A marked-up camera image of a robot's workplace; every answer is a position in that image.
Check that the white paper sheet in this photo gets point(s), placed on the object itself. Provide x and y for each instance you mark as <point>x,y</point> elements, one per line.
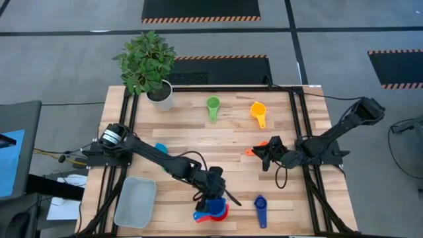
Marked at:
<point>62,210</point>

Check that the teal measuring cup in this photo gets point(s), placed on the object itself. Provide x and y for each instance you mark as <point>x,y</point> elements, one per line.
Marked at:
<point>162,148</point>

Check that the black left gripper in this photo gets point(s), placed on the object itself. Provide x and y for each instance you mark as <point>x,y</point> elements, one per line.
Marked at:
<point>213,185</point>

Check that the orange measuring cup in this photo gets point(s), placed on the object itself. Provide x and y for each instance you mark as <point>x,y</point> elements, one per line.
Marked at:
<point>249,152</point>

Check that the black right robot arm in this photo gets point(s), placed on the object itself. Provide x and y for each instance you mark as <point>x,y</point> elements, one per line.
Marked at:
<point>330,135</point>

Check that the red measuring cup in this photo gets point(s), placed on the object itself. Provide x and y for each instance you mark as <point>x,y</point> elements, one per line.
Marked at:
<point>221,218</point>

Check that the black office chair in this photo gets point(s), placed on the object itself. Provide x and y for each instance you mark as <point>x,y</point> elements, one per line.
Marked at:
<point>16,218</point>

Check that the dark blue measuring cup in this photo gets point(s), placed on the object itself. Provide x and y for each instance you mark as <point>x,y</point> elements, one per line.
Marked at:
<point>261,211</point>

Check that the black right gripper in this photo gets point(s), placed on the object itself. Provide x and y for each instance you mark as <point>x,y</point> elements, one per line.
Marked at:
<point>276,150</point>

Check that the light blue measuring cup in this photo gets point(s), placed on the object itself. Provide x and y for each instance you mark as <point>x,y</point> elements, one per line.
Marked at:
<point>216,206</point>

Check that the black desk bar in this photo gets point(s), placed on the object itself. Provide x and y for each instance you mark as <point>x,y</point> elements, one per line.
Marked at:
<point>53,188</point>

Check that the black mat with striped edge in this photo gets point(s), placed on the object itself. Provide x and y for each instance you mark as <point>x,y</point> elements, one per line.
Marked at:
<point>396,67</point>
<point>200,8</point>
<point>231,71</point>

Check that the blue sheet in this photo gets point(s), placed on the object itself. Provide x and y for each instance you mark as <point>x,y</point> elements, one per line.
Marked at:
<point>10,165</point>

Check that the green measuring cup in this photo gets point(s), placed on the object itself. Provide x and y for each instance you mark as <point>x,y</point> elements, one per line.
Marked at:
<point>213,105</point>

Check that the small black device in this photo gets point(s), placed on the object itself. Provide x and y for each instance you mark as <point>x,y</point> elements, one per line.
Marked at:
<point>6,141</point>

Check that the yellow measuring cup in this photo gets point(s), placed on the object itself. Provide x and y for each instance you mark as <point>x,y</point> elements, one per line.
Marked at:
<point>258,110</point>

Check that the grey plastic basket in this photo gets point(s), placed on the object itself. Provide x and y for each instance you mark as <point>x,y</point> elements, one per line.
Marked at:
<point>135,201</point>

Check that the grey desk panel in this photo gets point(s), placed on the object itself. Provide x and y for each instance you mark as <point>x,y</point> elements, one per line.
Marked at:
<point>31,132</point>

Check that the green leafy plant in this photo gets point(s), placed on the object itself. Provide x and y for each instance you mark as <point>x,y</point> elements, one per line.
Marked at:
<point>147,61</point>

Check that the black aluminium table frame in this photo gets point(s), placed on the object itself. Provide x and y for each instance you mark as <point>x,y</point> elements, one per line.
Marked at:
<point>297,112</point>

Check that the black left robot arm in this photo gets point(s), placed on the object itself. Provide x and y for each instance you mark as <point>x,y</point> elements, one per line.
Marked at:
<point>145,147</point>

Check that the white plant pot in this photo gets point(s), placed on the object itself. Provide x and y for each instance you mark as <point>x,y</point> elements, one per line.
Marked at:
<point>162,100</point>

